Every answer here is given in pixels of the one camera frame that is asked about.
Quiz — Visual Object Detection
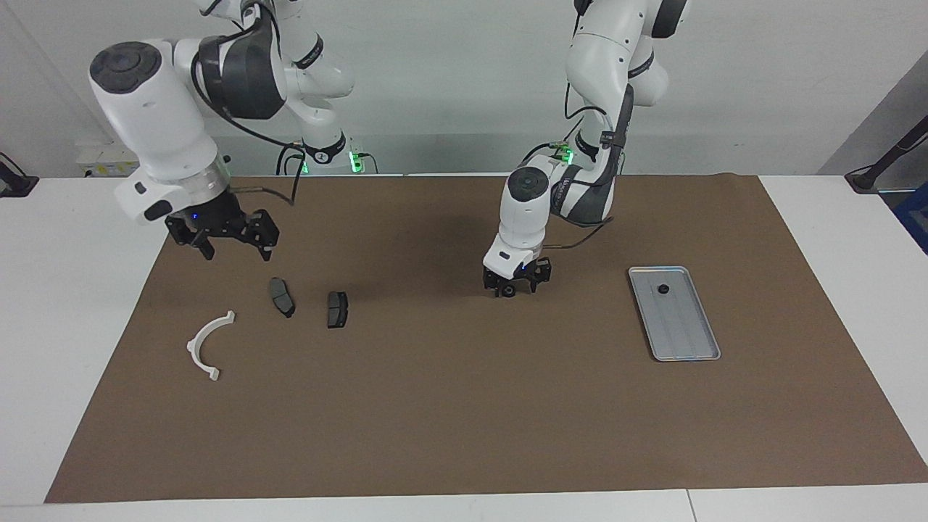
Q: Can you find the long grey brake pad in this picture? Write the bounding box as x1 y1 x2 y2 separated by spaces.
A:
268 276 297 320

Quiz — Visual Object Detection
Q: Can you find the brown table mat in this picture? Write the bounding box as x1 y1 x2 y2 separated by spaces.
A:
43 172 928 505

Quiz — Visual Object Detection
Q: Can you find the blue plastic crate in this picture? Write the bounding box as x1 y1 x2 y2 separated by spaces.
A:
893 181 928 256

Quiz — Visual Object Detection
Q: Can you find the white plastic half ring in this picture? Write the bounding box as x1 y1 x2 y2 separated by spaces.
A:
186 310 237 383

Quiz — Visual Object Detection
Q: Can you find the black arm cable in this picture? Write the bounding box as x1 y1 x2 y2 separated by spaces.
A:
521 100 626 252
190 0 379 209

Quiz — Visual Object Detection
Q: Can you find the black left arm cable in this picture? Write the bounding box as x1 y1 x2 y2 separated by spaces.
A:
521 100 626 252

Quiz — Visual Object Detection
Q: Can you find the white power strip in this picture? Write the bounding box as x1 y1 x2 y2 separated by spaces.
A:
75 141 141 179

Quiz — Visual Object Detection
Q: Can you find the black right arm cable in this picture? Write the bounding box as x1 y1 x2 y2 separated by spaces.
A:
190 0 379 209

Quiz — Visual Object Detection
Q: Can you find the silver metal tray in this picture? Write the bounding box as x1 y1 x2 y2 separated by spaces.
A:
627 265 723 363

